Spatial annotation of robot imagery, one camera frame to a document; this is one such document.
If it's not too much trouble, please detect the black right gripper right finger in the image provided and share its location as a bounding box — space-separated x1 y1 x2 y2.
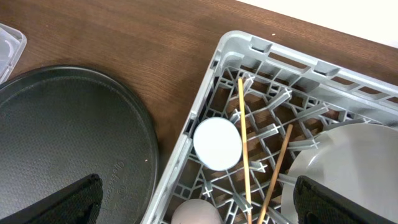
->
293 175 393 224

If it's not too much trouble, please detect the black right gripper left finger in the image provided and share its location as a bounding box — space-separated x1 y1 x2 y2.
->
1 174 103 224

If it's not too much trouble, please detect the wooden chopstick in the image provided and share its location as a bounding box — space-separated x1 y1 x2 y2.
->
238 78 252 224
257 124 294 224

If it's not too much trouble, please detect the light grey plate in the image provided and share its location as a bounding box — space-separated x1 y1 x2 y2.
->
288 124 397 222

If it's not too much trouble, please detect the blue plastic cup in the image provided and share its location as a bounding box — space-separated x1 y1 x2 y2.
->
193 117 243 171

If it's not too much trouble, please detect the pink plastic cup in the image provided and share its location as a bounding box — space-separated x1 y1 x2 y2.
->
171 199 222 224

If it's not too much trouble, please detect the grey plastic dishwasher rack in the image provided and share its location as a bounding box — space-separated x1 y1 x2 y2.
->
143 31 397 223

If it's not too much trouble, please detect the round black tray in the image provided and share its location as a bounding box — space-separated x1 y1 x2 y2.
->
1 65 159 223

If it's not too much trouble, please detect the clear plastic bin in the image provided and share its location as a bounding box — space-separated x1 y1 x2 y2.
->
0 24 27 83

